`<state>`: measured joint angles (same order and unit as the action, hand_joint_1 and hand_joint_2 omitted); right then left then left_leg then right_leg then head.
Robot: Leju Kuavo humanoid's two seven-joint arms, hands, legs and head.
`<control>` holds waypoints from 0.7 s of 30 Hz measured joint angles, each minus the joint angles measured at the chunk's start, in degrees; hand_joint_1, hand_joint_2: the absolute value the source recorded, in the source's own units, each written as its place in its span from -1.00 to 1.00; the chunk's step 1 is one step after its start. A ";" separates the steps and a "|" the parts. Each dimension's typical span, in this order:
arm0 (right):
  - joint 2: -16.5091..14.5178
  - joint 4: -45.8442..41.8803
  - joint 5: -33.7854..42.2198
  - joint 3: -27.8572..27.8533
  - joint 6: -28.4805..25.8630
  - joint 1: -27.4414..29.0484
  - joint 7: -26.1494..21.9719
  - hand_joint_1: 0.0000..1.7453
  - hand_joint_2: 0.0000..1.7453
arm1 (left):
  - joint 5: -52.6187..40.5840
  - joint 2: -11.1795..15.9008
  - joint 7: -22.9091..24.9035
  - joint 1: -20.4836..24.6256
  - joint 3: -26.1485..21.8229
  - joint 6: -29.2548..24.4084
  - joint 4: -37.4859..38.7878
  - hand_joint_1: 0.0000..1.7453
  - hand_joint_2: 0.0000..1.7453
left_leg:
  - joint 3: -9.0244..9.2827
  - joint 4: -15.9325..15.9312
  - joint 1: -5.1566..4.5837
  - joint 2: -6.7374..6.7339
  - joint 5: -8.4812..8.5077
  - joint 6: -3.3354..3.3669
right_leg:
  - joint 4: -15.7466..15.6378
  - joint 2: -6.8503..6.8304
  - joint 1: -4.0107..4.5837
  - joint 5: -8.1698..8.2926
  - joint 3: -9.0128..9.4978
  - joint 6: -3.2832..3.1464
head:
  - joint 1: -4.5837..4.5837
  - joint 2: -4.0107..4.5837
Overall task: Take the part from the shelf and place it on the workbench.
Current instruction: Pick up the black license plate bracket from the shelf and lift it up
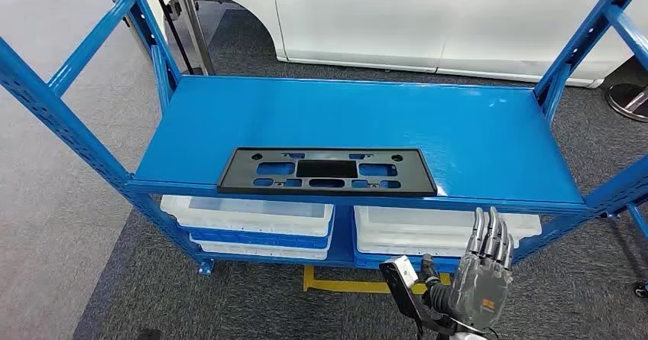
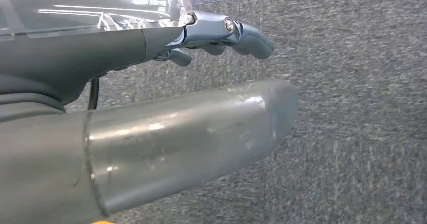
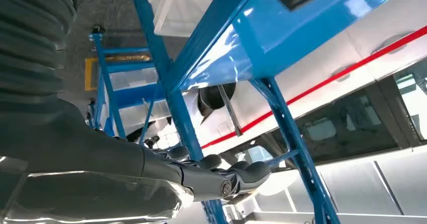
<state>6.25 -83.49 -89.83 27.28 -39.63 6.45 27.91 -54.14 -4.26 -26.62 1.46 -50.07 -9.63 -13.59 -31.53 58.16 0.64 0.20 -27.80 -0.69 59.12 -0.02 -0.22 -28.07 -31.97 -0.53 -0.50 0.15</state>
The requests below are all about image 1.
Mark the grey metal pole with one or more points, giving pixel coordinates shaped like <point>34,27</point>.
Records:
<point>194,24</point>

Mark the thin black rod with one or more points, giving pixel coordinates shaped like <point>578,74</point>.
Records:
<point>171,24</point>

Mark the black plastic frame part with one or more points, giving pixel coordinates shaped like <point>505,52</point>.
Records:
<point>243,170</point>

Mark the blue metal shelf rack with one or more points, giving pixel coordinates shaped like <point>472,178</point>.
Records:
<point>354,115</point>

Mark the round chrome stand base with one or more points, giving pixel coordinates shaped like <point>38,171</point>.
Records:
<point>625,106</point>

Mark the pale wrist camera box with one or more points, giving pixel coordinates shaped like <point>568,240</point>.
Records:
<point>405,272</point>

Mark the yellow floor tape mark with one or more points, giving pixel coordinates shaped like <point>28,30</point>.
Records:
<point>344,286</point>

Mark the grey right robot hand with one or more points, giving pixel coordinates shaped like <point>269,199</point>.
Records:
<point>481,287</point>

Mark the white car body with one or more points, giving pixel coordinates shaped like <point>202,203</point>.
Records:
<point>379,24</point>

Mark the white plastic bin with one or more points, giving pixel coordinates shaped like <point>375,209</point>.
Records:
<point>253,251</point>
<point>243,221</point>
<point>405,226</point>

